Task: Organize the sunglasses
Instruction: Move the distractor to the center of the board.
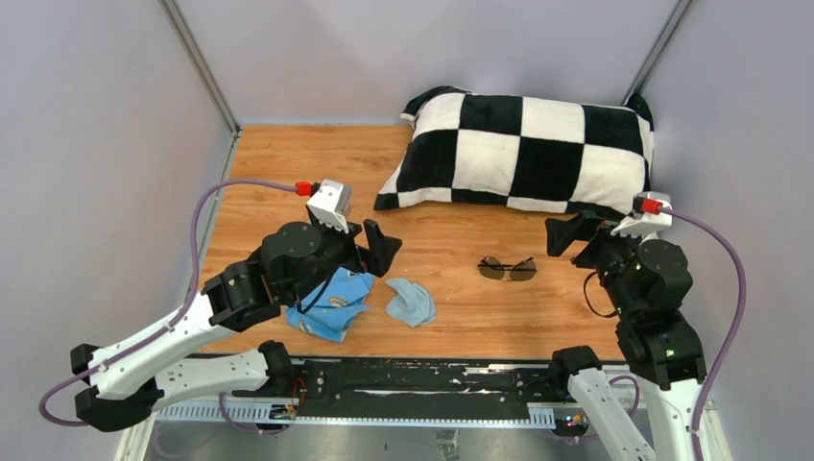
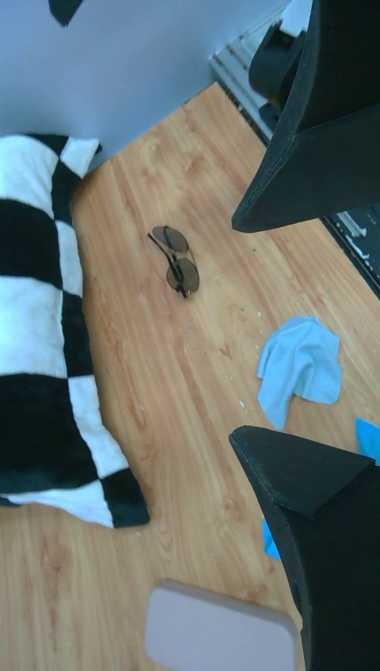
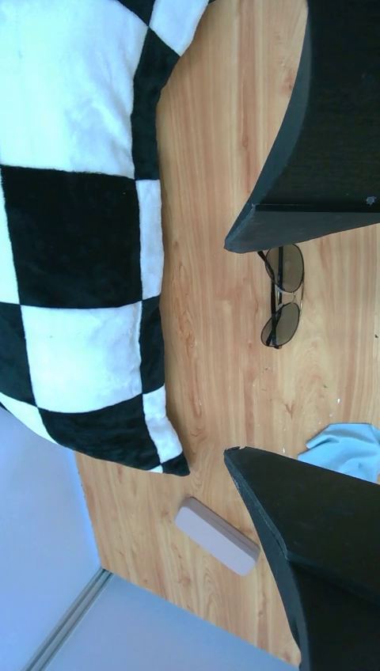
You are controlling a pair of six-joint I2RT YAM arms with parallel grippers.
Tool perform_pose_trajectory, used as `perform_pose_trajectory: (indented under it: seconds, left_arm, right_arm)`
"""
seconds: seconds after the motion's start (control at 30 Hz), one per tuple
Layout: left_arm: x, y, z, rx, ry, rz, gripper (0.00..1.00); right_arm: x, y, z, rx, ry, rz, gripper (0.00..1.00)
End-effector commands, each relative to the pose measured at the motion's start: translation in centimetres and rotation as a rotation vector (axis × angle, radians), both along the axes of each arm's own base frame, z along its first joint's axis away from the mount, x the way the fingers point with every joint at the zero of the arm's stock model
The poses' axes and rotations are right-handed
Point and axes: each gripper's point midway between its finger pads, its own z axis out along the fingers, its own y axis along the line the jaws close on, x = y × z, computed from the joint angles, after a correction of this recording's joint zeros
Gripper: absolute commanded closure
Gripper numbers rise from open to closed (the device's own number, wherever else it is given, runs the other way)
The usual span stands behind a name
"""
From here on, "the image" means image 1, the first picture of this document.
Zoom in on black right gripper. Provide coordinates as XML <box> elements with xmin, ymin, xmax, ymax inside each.
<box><xmin>544</xmin><ymin>207</ymin><xmax>652</xmax><ymax>316</ymax></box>

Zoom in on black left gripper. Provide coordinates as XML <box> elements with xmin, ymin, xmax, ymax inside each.
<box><xmin>289</xmin><ymin>214</ymin><xmax>402</xmax><ymax>304</ymax></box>

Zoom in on light blue cleaning cloth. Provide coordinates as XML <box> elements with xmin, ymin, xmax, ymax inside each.
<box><xmin>386</xmin><ymin>278</ymin><xmax>437</xmax><ymax>328</ymax></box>

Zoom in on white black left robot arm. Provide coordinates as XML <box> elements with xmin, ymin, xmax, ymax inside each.
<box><xmin>70</xmin><ymin>217</ymin><xmax>402</xmax><ymax>432</ymax></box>

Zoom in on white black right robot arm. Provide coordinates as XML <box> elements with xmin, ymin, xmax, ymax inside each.
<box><xmin>545</xmin><ymin>211</ymin><xmax>706</xmax><ymax>460</ymax></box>

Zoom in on dark aviator sunglasses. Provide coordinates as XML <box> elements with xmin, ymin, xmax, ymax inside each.
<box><xmin>477</xmin><ymin>256</ymin><xmax>538</xmax><ymax>281</ymax></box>

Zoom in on black white checkered pillow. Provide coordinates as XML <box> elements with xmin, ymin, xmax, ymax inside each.
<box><xmin>373</xmin><ymin>86</ymin><xmax>655</xmax><ymax>220</ymax></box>

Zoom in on blue patterned pouch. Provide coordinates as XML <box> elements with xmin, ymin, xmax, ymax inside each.
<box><xmin>285</xmin><ymin>268</ymin><xmax>374</xmax><ymax>343</ymax></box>

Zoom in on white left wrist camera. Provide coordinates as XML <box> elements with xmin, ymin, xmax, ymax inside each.
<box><xmin>306</xmin><ymin>179</ymin><xmax>352</xmax><ymax>233</ymax></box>

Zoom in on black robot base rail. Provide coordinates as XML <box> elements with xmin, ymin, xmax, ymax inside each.
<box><xmin>152</xmin><ymin>353</ymin><xmax>643</xmax><ymax>440</ymax></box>

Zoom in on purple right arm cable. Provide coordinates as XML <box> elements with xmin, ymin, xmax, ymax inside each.
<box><xmin>658</xmin><ymin>206</ymin><xmax>748</xmax><ymax>461</ymax></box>

